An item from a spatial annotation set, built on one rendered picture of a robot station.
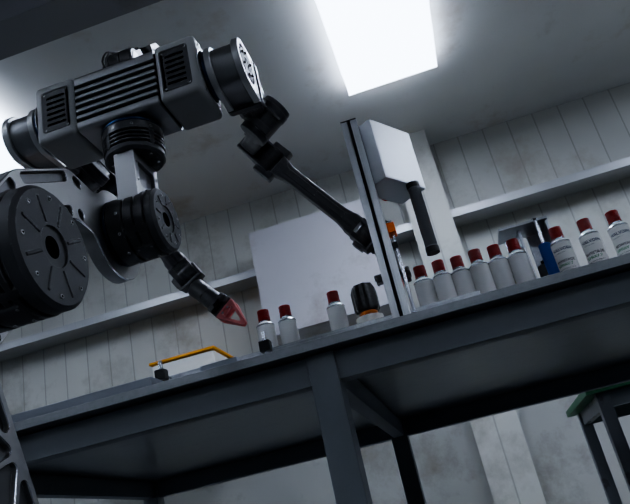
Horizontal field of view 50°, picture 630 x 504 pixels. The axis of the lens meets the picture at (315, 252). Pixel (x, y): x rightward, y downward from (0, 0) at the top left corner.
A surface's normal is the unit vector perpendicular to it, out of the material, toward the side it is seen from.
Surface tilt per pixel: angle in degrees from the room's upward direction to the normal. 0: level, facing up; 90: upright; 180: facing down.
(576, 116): 90
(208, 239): 90
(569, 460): 90
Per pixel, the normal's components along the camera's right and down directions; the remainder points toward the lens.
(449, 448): -0.25, -0.34
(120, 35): 0.21, 0.90
